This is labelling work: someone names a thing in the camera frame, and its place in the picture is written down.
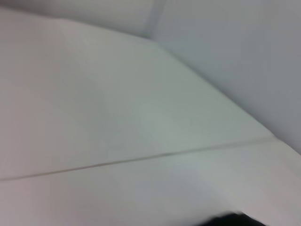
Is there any black shirt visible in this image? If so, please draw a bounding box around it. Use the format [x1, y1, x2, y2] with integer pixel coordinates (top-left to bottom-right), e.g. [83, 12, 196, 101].
[201, 211, 268, 226]

